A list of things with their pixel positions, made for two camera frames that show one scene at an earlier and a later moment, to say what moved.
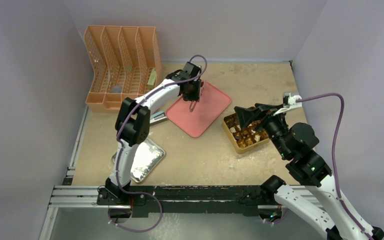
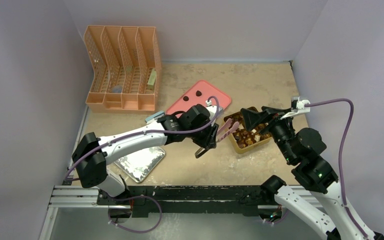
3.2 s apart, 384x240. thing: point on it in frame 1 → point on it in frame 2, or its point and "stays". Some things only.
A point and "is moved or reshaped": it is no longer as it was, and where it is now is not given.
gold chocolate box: x=247 y=138 stays
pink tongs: x=192 y=105 is moved or reshaped
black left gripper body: x=192 y=94 → x=203 y=138
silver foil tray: x=147 y=155 stays
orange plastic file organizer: x=126 y=64 stays
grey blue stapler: x=157 y=117 stays
